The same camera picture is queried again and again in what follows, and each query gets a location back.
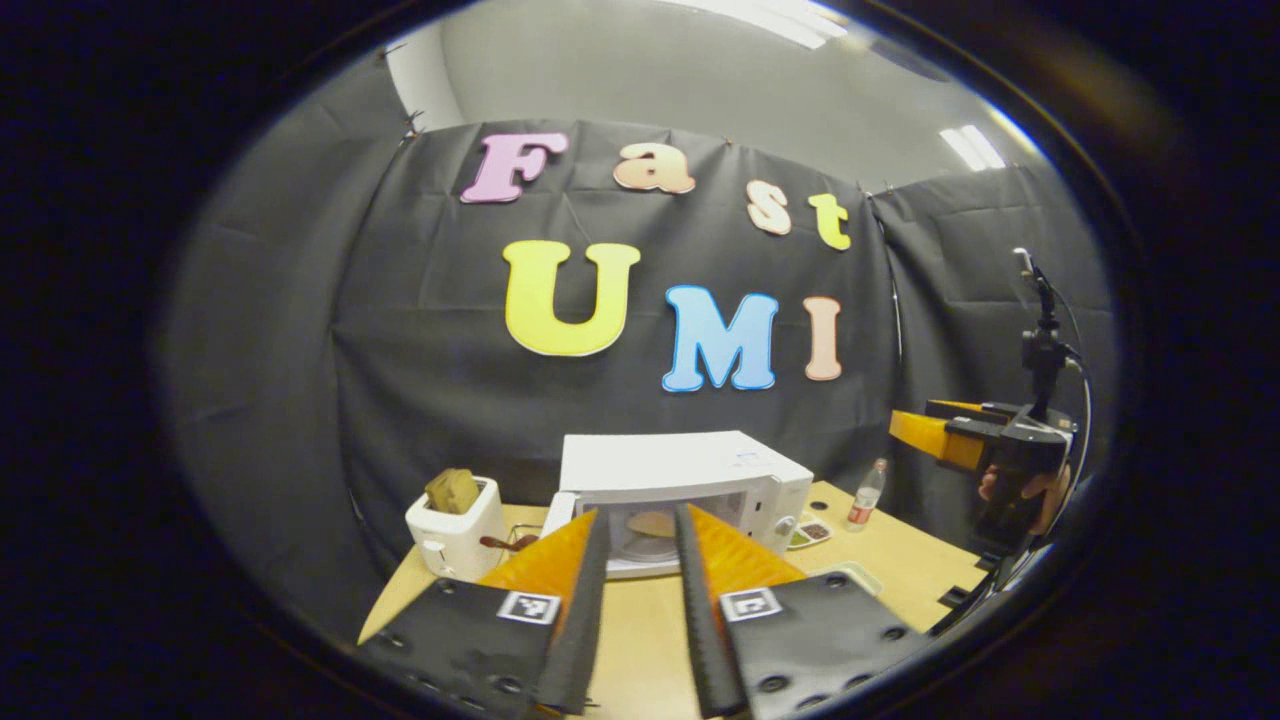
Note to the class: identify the clear plastic water bottle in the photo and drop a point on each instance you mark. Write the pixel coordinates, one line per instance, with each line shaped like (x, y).
(863, 505)

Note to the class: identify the black pole stand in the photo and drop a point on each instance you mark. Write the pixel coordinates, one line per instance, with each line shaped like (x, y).
(1043, 350)

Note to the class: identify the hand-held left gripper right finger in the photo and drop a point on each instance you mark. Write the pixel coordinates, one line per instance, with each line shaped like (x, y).
(700, 640)

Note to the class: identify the white divided dish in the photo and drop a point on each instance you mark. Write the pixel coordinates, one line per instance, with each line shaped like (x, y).
(810, 535)

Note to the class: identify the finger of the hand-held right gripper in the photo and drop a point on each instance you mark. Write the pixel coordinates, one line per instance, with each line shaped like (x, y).
(965, 407)
(935, 438)

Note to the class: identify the orange sugar-coated bread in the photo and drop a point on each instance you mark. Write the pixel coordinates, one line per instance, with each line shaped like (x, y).
(652, 524)

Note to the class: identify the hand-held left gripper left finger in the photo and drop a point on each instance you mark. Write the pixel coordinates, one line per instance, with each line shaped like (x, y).
(585, 640)

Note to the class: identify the ceiling light panel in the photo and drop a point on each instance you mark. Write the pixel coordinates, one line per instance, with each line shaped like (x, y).
(972, 148)
(790, 22)

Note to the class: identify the black table bracket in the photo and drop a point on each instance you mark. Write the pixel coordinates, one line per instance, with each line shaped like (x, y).
(955, 597)

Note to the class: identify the brown bread slice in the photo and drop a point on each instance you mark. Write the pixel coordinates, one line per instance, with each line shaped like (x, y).
(452, 492)

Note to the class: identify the white toaster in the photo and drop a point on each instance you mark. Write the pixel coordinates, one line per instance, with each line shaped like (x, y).
(465, 545)

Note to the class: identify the white microwave oven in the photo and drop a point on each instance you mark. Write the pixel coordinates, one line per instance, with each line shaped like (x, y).
(680, 460)

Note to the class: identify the dark brown utensil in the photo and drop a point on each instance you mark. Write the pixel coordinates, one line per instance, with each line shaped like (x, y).
(505, 543)

